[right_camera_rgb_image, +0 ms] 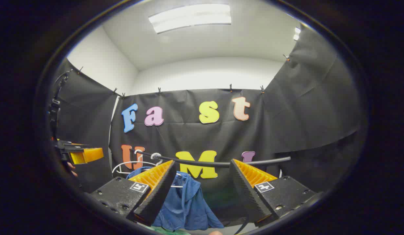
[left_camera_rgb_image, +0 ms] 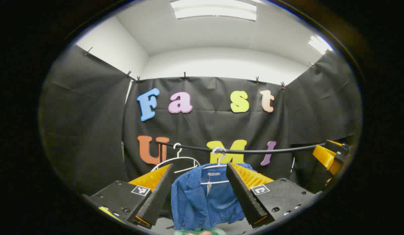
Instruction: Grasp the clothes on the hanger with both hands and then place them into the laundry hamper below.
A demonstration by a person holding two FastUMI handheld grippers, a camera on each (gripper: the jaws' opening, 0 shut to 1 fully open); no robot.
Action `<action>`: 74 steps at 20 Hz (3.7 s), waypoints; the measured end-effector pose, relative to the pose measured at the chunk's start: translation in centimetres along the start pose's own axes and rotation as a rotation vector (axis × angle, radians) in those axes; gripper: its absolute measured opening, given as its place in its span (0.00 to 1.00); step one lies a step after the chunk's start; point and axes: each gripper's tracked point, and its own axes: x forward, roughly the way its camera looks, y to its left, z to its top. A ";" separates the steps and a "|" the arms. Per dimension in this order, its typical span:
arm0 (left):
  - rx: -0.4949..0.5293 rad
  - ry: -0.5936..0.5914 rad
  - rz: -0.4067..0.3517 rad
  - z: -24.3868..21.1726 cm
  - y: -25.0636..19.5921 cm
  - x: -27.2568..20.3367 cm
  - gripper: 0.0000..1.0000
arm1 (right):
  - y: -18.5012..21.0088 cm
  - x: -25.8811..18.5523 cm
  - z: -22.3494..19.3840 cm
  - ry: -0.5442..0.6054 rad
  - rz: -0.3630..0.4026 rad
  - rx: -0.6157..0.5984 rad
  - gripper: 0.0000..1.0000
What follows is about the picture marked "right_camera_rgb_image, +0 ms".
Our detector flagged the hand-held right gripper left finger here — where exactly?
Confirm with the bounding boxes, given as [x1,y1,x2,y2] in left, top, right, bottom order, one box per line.
[89,159,177,227]

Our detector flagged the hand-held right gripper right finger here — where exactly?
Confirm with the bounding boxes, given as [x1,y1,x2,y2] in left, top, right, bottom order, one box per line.
[229,159,317,228]

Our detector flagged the white clothes hanger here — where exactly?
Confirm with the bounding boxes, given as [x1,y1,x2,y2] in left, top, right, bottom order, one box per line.
[112,153,163,175]
[171,172,183,188]

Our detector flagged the blue corduroy jacket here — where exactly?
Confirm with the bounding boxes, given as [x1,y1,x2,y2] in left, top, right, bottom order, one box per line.
[126,166,224,231]

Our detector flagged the green mesh laundry hamper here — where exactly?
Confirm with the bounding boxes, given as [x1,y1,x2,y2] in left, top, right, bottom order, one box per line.
[145,225,191,235]

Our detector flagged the empty white clothes hanger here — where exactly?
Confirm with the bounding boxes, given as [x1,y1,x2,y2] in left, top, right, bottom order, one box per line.
[112,153,163,175]

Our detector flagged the black clothes rack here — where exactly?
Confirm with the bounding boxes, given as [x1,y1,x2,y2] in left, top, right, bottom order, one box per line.
[130,149,291,168]

